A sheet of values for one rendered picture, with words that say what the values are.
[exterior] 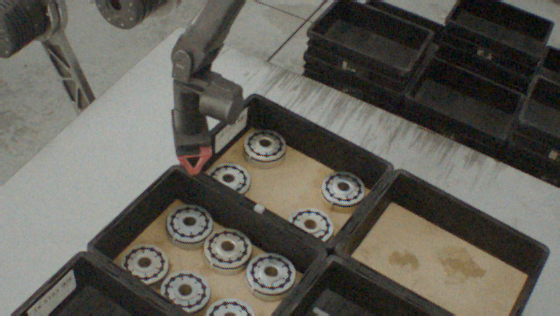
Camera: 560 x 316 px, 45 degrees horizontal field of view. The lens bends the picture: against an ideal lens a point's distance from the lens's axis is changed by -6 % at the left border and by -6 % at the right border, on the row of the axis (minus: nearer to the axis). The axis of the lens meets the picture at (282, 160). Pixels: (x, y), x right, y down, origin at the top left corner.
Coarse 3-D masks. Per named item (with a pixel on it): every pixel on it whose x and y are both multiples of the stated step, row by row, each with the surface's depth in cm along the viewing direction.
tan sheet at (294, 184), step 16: (240, 144) 175; (224, 160) 171; (240, 160) 171; (288, 160) 173; (304, 160) 173; (256, 176) 168; (272, 176) 168; (288, 176) 169; (304, 176) 169; (320, 176) 170; (256, 192) 165; (272, 192) 165; (288, 192) 166; (304, 192) 166; (368, 192) 168; (272, 208) 162; (288, 208) 162; (320, 208) 163; (336, 224) 160
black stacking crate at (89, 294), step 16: (80, 272) 138; (96, 272) 137; (80, 288) 141; (96, 288) 142; (112, 288) 137; (64, 304) 138; (80, 304) 139; (96, 304) 140; (112, 304) 140; (128, 304) 137; (144, 304) 132
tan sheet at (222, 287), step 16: (160, 224) 156; (144, 240) 152; (160, 240) 153; (176, 256) 150; (192, 256) 150; (256, 256) 152; (208, 272) 148; (224, 288) 146; (240, 288) 146; (256, 304) 144; (272, 304) 144
